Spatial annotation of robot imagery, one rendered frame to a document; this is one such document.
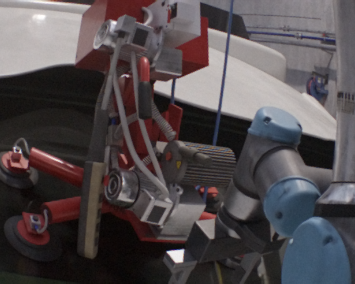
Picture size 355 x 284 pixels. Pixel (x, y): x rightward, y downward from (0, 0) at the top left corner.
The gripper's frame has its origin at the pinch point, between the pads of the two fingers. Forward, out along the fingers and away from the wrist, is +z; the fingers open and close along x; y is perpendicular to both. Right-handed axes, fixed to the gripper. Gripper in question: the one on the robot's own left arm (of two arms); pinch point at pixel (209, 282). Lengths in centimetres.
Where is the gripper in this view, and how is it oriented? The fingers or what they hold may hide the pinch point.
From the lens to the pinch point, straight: 96.5
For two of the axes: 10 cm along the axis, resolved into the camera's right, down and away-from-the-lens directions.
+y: -4.5, -5.3, 7.2
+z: -2.7, 8.5, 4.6
